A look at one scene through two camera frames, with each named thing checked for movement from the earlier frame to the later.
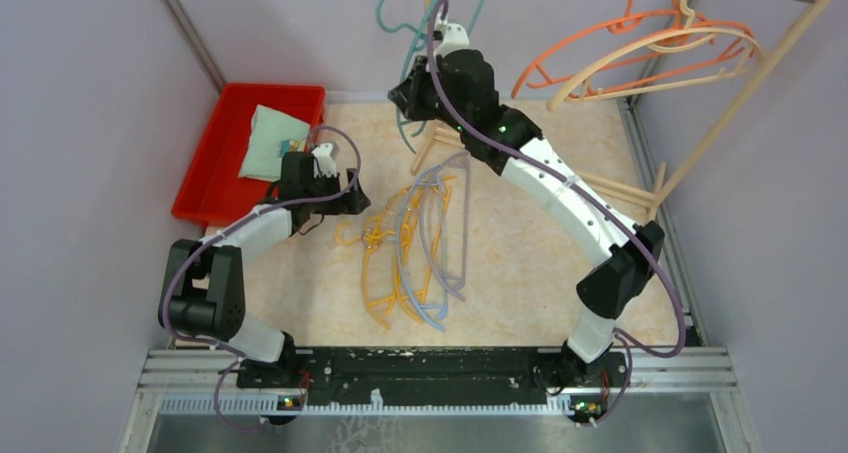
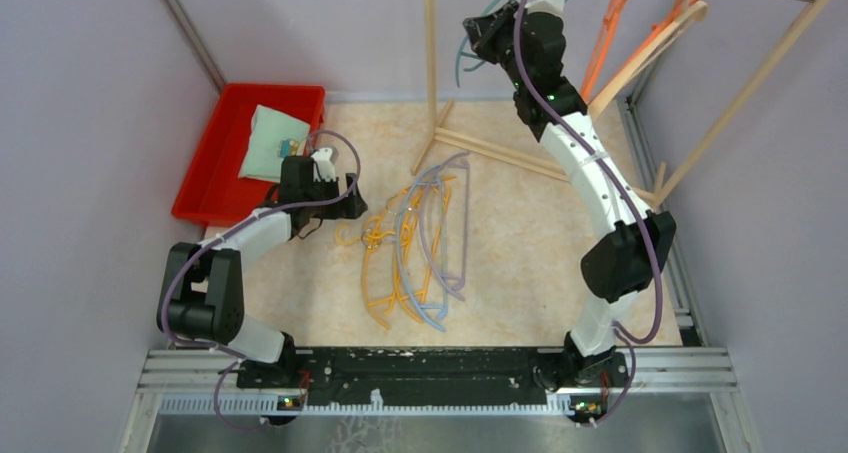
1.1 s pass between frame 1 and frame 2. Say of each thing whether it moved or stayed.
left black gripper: stayed
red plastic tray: stayed
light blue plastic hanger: stayed
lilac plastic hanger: stayed
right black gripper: moved
